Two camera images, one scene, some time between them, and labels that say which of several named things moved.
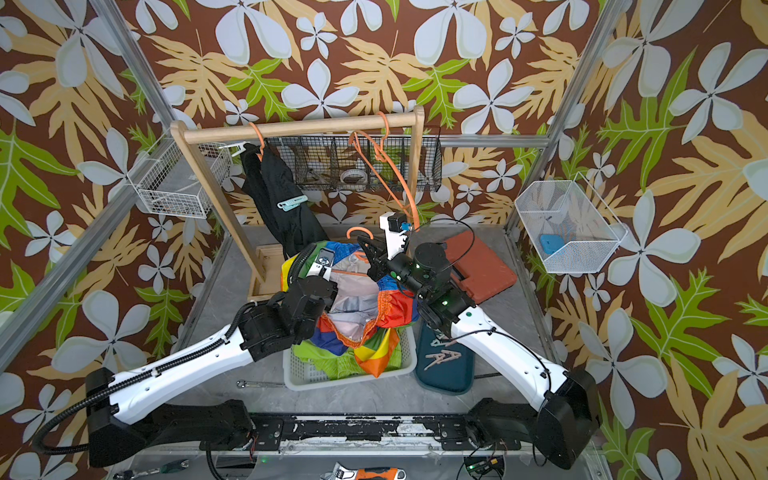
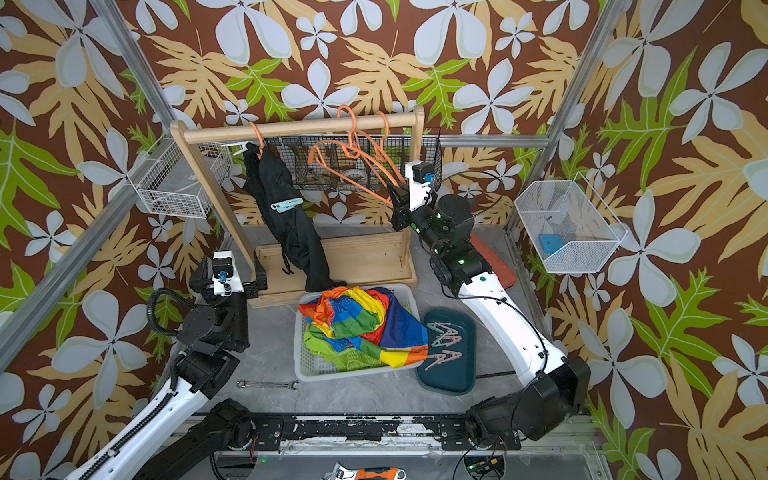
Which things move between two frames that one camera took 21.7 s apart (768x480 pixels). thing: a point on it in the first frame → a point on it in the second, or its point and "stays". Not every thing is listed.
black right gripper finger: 375,250 → 400,195
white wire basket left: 170,185 stays
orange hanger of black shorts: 260,152 stays
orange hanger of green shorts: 377,155 stays
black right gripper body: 400,273 → 408,218
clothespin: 442,356 stays
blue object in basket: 551,242 stays
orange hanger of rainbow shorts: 359,228 → 348,160
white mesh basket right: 572,228 stays
